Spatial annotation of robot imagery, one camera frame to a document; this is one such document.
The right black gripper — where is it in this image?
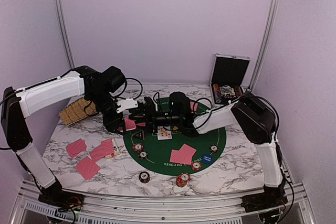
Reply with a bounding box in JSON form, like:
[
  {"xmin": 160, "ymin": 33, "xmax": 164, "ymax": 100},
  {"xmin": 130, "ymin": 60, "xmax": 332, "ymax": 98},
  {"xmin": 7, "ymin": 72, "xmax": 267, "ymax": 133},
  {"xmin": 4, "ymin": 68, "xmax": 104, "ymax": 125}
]
[{"xmin": 129, "ymin": 105, "xmax": 181, "ymax": 134}]

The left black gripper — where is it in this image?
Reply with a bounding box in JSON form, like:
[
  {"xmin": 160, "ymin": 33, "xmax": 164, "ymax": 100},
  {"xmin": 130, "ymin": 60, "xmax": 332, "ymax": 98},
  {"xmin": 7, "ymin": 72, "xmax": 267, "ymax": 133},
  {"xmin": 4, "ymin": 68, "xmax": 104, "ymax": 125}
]
[{"xmin": 88, "ymin": 89, "xmax": 126, "ymax": 135}]

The red playing card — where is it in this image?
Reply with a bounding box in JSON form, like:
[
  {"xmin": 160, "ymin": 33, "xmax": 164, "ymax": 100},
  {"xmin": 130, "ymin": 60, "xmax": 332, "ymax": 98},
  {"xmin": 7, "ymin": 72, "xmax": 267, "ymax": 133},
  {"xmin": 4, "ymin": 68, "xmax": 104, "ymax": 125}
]
[{"xmin": 124, "ymin": 117, "xmax": 137, "ymax": 131}]

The nine of hearts card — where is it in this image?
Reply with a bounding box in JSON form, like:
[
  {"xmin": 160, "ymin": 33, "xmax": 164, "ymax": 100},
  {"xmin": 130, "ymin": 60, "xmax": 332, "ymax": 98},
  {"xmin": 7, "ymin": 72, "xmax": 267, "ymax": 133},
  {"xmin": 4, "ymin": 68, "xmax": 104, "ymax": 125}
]
[{"xmin": 157, "ymin": 126, "xmax": 172, "ymax": 141}]

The red playing card deck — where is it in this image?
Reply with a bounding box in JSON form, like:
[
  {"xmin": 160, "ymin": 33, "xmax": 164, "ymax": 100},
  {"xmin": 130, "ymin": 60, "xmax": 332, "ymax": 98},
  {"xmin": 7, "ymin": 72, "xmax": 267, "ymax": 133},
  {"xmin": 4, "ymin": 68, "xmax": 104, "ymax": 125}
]
[{"xmin": 90, "ymin": 138, "xmax": 114, "ymax": 162}]

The black triangular dealer button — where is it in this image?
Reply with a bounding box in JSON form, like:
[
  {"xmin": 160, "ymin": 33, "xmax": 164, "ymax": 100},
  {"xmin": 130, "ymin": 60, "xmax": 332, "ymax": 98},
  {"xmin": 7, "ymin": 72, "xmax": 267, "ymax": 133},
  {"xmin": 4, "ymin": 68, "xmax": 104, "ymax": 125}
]
[{"xmin": 131, "ymin": 130, "xmax": 145, "ymax": 141}]

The red card pile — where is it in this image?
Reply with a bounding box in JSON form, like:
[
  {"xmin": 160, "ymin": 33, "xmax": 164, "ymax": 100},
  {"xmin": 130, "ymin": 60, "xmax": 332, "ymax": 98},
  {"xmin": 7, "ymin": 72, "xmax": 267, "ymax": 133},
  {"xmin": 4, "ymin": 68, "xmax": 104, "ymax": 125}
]
[
  {"xmin": 76, "ymin": 157, "xmax": 100, "ymax": 180},
  {"xmin": 66, "ymin": 138, "xmax": 87, "ymax": 158}
]

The blue small blind button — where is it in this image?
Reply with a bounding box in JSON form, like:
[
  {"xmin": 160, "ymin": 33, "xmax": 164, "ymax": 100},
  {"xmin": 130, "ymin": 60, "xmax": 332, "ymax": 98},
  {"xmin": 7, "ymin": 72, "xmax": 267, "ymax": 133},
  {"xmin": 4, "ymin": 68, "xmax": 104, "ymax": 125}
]
[{"xmin": 202, "ymin": 154, "xmax": 214, "ymax": 164}]

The red card pile front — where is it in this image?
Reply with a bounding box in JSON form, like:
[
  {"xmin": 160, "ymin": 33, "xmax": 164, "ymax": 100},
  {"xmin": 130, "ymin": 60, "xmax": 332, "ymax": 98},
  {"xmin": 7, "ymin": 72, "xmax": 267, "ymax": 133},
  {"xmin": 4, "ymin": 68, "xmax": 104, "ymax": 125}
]
[{"xmin": 76, "ymin": 157, "xmax": 100, "ymax": 180}]

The black poker chip stack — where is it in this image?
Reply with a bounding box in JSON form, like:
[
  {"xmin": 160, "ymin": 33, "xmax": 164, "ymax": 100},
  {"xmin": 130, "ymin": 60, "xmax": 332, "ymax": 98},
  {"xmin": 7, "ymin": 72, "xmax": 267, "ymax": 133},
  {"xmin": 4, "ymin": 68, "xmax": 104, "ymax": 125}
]
[{"xmin": 139, "ymin": 172, "xmax": 150, "ymax": 184}]

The red poker chip stack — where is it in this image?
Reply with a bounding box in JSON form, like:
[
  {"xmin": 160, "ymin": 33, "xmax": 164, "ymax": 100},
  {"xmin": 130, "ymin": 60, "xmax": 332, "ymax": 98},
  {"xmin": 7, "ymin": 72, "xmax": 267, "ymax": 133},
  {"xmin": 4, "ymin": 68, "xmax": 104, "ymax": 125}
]
[{"xmin": 176, "ymin": 173, "xmax": 191, "ymax": 187}]

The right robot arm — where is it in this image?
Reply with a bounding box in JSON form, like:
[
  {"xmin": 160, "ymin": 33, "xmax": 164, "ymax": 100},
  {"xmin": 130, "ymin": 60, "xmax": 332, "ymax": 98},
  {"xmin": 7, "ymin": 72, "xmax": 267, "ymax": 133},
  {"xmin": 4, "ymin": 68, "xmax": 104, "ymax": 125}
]
[{"xmin": 129, "ymin": 91, "xmax": 286, "ymax": 207}]

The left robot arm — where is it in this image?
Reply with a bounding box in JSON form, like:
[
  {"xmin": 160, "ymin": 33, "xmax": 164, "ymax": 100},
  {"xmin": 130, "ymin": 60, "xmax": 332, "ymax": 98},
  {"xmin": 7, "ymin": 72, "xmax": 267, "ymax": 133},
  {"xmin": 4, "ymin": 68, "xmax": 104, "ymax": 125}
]
[{"xmin": 1, "ymin": 66, "xmax": 127, "ymax": 206}]

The playing card box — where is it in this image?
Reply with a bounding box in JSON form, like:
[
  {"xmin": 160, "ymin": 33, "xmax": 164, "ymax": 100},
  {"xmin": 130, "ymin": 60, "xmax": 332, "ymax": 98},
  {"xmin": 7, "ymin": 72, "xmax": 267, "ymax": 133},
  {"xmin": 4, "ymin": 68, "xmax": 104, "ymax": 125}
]
[{"xmin": 104, "ymin": 139, "xmax": 120, "ymax": 159}]

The woven bamboo tray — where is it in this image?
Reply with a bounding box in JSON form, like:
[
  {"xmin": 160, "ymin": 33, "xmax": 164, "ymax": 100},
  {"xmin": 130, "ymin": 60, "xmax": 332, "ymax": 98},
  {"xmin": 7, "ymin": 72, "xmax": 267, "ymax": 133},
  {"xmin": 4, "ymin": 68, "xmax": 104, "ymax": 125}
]
[{"xmin": 58, "ymin": 98, "xmax": 96, "ymax": 126}]

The round green poker mat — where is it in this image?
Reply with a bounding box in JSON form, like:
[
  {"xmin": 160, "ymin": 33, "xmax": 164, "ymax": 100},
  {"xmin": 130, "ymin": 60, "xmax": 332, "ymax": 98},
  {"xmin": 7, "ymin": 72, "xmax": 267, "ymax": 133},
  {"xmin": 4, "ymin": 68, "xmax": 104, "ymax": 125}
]
[{"xmin": 123, "ymin": 98, "xmax": 227, "ymax": 176}]

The aluminium poker chip case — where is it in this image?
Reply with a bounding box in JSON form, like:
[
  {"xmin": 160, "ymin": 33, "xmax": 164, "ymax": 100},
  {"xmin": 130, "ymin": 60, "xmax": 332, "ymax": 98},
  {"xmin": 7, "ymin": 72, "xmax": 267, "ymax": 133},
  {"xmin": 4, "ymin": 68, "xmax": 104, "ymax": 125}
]
[{"xmin": 210, "ymin": 53, "xmax": 250, "ymax": 105}]

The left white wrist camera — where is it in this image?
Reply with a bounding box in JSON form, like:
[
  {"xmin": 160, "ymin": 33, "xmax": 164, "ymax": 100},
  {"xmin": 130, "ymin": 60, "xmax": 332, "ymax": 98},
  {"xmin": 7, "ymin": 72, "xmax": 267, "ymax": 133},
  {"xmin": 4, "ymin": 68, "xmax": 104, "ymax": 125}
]
[{"xmin": 116, "ymin": 99, "xmax": 138, "ymax": 113}]

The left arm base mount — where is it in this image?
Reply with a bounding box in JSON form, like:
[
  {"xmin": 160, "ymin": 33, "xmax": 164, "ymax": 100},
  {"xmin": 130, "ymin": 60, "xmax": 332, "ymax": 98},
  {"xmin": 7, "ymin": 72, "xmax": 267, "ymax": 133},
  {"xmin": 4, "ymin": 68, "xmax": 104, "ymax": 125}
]
[{"xmin": 38, "ymin": 191, "xmax": 85, "ymax": 210}]

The front aluminium rail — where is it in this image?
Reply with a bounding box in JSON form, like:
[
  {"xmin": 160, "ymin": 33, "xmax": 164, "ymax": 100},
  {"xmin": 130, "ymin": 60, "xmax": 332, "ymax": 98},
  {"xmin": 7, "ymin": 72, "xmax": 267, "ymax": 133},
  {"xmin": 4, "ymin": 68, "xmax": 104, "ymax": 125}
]
[{"xmin": 9, "ymin": 180, "xmax": 316, "ymax": 223}]

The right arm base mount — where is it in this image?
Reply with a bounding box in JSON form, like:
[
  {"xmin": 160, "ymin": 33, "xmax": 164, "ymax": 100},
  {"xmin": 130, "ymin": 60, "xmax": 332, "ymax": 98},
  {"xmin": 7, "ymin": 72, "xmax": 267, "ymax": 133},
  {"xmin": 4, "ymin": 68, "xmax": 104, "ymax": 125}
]
[{"xmin": 241, "ymin": 193, "xmax": 288, "ymax": 212}]

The right aluminium frame post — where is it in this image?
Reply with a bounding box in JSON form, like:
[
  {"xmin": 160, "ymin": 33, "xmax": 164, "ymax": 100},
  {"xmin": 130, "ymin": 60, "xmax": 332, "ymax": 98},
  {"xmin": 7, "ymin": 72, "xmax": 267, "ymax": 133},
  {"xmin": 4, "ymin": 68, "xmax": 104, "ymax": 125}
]
[{"xmin": 248, "ymin": 0, "xmax": 279, "ymax": 90}]

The aluminium frame post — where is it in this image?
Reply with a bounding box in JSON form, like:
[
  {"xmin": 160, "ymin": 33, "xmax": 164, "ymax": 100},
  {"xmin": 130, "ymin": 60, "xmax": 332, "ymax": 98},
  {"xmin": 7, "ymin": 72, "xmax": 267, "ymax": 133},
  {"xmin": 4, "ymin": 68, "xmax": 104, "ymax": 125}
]
[
  {"xmin": 54, "ymin": 0, "xmax": 76, "ymax": 69},
  {"xmin": 248, "ymin": 0, "xmax": 279, "ymax": 90}
]

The left aluminium frame post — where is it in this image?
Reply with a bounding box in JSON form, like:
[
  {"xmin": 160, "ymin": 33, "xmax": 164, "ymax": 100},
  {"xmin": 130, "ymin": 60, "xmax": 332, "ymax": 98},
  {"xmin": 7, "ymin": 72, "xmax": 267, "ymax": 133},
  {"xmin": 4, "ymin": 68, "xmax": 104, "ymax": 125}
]
[{"xmin": 54, "ymin": 0, "xmax": 76, "ymax": 69}]

